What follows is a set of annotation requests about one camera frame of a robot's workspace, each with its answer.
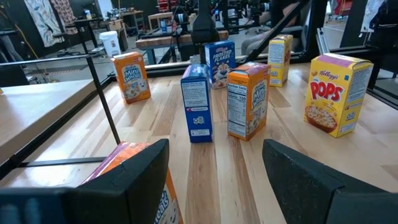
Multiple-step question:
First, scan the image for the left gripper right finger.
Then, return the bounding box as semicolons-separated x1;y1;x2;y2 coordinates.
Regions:
262;138;398;224

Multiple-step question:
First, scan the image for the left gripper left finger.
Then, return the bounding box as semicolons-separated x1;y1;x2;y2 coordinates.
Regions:
0;138;170;224

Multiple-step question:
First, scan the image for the orange Mini Wheats cereal box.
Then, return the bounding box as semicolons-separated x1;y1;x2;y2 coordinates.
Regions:
111;51;152;105
81;141;185;224
226;61;272;142

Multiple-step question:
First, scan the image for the yellow Corn Pops cereal box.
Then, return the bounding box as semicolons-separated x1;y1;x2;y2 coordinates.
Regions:
303;52;374;139
267;34;294;88

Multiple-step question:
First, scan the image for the blue Frosted Flakes cereal box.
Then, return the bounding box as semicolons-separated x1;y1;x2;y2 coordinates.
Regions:
204;39;237;90
180;63;215;144

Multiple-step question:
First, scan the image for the white trash bin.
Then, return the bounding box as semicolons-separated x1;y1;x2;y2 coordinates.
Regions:
98;30;123;58

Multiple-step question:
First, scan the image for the wooden bench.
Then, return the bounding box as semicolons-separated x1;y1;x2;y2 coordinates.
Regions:
135;29;230;66

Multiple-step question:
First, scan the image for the person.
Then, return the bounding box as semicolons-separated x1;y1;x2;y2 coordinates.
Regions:
241;2;307;57

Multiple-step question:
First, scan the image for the black side table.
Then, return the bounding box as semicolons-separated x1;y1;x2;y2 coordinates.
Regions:
73;17;105;55

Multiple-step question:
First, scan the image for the red patterned hanging cloth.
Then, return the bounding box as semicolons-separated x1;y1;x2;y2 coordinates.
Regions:
49;0;78;35

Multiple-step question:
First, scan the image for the pale patterned hanging cloth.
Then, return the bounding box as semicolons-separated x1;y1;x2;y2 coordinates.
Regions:
23;0;65;48

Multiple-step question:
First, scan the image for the wooden shelf with black frame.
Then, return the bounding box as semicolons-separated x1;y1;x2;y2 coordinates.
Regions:
0;54;122;181

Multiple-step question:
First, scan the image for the silver bracket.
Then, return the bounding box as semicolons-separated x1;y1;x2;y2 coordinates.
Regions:
315;27;331;56

